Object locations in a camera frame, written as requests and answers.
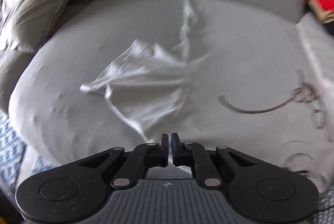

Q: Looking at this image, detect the tan folded garment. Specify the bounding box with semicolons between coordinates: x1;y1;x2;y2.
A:
308;0;333;24

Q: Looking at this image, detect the blue white patterned rug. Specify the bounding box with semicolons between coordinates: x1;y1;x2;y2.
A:
1;113;56;193

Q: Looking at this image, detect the light grey garment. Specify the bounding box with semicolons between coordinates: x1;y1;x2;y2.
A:
80;0;333;192

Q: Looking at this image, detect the grey sofa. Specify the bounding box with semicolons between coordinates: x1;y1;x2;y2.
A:
0;0;334;204

